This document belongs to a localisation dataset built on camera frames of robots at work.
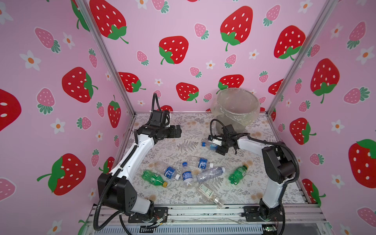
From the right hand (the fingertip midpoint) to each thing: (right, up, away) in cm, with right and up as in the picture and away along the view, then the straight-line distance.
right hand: (217, 144), depth 98 cm
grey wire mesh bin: (+15, +10, 0) cm, 18 cm away
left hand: (-27, +10, -15) cm, 32 cm away
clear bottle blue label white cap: (-10, -11, -12) cm, 19 cm away
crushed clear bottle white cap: (-6, -17, -10) cm, 21 cm away
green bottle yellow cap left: (-39, -18, -17) cm, 46 cm away
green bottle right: (+11, -15, -14) cm, 24 cm away
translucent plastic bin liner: (+18, +27, +11) cm, 34 cm away
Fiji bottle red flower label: (-4, -2, -3) cm, 5 cm away
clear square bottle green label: (-7, -25, -22) cm, 34 cm away
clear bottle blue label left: (-31, -14, -14) cm, 37 cm away
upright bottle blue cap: (-20, -16, -16) cm, 30 cm away
